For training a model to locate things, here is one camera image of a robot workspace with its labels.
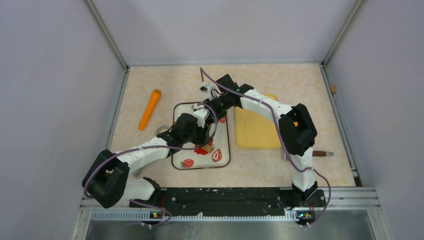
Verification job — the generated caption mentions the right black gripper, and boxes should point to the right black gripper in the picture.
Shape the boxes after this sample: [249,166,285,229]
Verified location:
[204,93,232,125]

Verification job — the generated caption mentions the red dough disc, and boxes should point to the red dough disc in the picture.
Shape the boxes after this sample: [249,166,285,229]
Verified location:
[194,144,212,155]

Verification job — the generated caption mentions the strawberry print white tray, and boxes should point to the strawberry print white tray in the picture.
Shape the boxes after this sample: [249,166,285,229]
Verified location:
[171,101,232,171]

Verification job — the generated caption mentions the wooden double-ended rolling pin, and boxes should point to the wooden double-ended rolling pin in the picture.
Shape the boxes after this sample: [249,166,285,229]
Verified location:
[200,144,215,155]

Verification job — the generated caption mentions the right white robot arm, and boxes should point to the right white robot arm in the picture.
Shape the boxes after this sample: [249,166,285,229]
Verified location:
[204,74,318,206]

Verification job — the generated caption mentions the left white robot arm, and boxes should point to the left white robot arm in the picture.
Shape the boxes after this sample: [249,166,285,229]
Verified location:
[81,109,218,209]

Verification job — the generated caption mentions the yellow plastic tray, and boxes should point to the yellow plastic tray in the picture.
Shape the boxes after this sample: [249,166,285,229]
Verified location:
[234,107,282,150]

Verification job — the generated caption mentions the orange toy carrot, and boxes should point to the orange toy carrot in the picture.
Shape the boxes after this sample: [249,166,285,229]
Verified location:
[138,89,162,131]

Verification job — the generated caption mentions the grey plastic bolt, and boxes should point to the grey plastic bolt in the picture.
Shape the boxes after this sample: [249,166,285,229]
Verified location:
[132,166,146,178]

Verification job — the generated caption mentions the small wooden peg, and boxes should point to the small wooden peg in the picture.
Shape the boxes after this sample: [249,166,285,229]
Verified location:
[329,83,337,94]

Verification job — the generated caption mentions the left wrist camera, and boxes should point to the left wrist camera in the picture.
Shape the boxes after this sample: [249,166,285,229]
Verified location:
[191,103,210,128]

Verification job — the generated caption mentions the metal ring cutter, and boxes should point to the metal ring cutter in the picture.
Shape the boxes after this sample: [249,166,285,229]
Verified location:
[155,125,170,135]

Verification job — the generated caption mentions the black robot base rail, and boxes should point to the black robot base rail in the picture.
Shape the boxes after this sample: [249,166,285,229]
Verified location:
[129,187,326,218]

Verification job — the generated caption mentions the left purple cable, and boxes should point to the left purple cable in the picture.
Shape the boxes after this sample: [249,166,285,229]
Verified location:
[82,102,219,229]

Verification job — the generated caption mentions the purple cable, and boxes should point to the purple cable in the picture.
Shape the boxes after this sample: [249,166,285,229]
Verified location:
[199,67,332,229]
[82,102,219,229]

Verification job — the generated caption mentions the metal spatula wooden handle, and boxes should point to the metal spatula wooden handle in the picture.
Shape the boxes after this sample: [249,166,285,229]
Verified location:
[280,147,335,162]

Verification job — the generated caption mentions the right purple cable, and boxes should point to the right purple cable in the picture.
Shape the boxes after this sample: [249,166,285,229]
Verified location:
[199,67,332,229]

